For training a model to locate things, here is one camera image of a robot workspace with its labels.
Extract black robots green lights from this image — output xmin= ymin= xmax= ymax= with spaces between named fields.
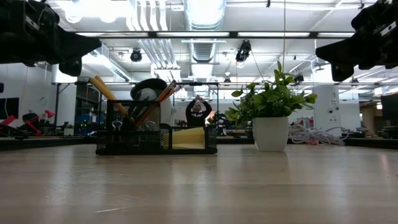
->
xmin=63 ymin=113 xmax=98 ymax=138

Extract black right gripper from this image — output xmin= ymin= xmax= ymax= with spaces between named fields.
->
xmin=315 ymin=0 xmax=398 ymax=83

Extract white lamp cable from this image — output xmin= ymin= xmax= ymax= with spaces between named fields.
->
xmin=288 ymin=123 xmax=346 ymax=146

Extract black overhead beam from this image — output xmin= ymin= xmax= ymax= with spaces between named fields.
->
xmin=74 ymin=30 xmax=355 ymax=39

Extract black mesh desk organizer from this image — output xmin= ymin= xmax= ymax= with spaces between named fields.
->
xmin=95 ymin=99 xmax=218 ymax=156

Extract black aluminium table frame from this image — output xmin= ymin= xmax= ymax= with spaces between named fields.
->
xmin=0 ymin=135 xmax=398 ymax=151

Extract silver ventilation duct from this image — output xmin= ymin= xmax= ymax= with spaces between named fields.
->
xmin=182 ymin=0 xmax=228 ymax=63

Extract black pen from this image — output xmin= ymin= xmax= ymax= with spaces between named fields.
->
xmin=136 ymin=95 xmax=152 ymax=121
xmin=127 ymin=105 xmax=139 ymax=121

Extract white desk lamp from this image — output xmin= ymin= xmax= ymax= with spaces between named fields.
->
xmin=130 ymin=78 xmax=175 ymax=125

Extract yellow sticky note pad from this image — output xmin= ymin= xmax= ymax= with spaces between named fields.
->
xmin=171 ymin=126 xmax=206 ymax=150

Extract black shelf frame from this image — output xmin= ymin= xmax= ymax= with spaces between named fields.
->
xmin=172 ymin=82 xmax=220 ymax=126

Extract potted green plant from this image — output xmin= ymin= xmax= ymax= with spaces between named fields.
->
xmin=224 ymin=60 xmax=318 ymax=152

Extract white pillar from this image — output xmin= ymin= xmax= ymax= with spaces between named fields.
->
xmin=312 ymin=85 xmax=342 ymax=138

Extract person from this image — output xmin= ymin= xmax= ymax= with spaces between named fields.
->
xmin=185 ymin=94 xmax=213 ymax=128

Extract black metal rack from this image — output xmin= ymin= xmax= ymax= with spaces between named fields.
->
xmin=51 ymin=81 xmax=103 ymax=138

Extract black ceiling spotlight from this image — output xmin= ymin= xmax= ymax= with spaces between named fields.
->
xmin=129 ymin=49 xmax=143 ymax=63
xmin=234 ymin=39 xmax=252 ymax=63

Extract yellow handled scissors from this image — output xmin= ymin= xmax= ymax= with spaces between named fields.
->
xmin=89 ymin=75 xmax=133 ymax=121

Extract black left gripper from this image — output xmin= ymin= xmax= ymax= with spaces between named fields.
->
xmin=29 ymin=0 xmax=103 ymax=77

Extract black wall monitor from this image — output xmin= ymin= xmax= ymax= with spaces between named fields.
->
xmin=0 ymin=97 xmax=20 ymax=120

